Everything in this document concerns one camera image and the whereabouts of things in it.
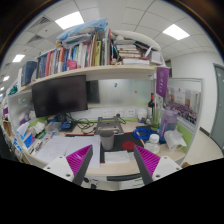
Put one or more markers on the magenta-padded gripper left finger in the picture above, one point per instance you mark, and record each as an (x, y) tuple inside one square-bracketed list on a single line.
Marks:
[(79, 159)]

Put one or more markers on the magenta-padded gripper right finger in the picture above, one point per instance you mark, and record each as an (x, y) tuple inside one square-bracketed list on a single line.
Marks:
[(148, 160)]

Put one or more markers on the large purple water jug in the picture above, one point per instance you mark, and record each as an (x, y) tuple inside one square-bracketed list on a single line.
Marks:
[(169, 121)]

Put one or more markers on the white paper sheets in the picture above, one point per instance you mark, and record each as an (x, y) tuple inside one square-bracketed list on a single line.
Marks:
[(60, 148)]

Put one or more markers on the flat round red coaster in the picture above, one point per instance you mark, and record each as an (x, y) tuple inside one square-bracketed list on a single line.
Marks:
[(128, 145)]

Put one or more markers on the white folded napkin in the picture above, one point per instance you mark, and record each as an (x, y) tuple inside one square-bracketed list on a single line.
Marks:
[(117, 156)]

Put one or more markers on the small blue device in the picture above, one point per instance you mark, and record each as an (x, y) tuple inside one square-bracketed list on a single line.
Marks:
[(66, 126)]

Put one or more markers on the black desk mat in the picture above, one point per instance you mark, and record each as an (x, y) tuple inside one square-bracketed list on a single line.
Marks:
[(118, 137)]

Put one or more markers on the glass vase with green stems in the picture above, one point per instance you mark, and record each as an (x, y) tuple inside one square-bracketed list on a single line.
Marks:
[(155, 116)]

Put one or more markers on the grey metal laptop stand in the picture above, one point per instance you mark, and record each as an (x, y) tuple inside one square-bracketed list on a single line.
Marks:
[(108, 126)]

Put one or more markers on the white ceramic jar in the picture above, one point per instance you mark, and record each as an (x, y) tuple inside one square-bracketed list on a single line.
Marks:
[(142, 114)]

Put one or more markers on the dark wine bottle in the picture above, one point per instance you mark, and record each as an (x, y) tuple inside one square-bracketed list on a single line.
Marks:
[(151, 106)]

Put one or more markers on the blue tissue box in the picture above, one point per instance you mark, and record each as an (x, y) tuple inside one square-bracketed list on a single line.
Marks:
[(26, 136)]

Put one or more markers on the group photo poster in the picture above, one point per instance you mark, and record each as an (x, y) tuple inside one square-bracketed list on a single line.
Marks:
[(185, 105)]

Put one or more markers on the black computer monitor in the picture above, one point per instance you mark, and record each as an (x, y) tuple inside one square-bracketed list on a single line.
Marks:
[(60, 96)]

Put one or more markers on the black rectangular panel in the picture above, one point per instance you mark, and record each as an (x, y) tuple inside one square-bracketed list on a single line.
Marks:
[(93, 91)]

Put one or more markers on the purple pennant flag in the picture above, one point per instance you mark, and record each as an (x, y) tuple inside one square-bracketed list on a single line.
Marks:
[(162, 81)]

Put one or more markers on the grey door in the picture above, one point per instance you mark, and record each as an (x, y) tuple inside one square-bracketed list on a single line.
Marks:
[(219, 103)]

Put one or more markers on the white shelf with books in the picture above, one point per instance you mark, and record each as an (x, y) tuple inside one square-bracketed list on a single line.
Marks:
[(90, 53)]

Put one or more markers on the ceiling light panels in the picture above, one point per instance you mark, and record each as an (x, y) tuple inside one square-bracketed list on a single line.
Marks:
[(70, 20)]

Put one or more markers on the white wall sockets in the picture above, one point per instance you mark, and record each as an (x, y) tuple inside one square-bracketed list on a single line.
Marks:
[(106, 113)]

